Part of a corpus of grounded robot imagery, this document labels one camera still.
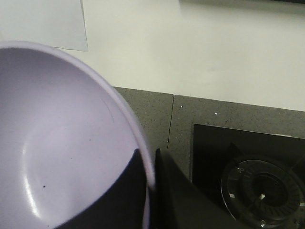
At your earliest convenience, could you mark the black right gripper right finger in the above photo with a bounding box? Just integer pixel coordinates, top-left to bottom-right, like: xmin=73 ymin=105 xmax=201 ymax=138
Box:
xmin=155 ymin=149 xmax=247 ymax=229

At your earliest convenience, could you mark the purple plastic bowl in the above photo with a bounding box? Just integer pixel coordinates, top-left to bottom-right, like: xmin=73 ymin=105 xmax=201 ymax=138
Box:
xmin=0 ymin=41 xmax=155 ymax=229

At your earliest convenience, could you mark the black gas stove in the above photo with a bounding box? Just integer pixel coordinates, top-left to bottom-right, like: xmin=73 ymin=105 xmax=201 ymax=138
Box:
xmin=192 ymin=124 xmax=305 ymax=229

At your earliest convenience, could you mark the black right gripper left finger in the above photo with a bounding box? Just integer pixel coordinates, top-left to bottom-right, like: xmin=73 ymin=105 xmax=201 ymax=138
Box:
xmin=58 ymin=149 xmax=146 ymax=229

